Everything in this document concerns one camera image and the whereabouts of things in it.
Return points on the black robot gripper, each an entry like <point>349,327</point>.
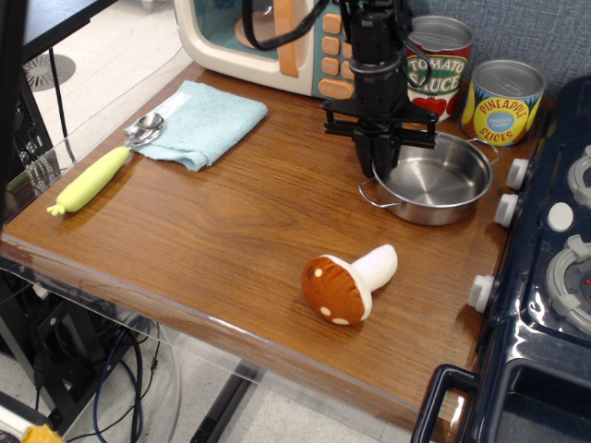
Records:
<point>378,33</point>

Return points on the small stainless steel pot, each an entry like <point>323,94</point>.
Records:
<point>435,187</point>

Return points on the toy microwave oven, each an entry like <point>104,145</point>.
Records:
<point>295,46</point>

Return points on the tomato sauce can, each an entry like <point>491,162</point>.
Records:
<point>436,62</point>

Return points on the pineapple slices can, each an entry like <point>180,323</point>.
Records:
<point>502,101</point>

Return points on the white stove knob middle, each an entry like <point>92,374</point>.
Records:
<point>506,209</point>

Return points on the white stove knob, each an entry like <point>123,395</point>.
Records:
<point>517,173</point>
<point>506,209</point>
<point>480,292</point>

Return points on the white stove knob top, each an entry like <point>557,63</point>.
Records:
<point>517,173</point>

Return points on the plush brown mushroom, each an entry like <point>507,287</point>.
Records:
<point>341,292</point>

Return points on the white stove knob bottom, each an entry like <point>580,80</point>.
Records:
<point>480,292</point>

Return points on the light blue folded cloth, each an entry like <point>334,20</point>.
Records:
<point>201,124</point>

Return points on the dark blue toy stove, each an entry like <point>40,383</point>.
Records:
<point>532,379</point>

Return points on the round floor vent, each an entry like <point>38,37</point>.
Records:
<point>43,71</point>

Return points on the spoon with green handle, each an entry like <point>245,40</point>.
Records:
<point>94,179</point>

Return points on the black table leg frame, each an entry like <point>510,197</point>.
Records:
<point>226,403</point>

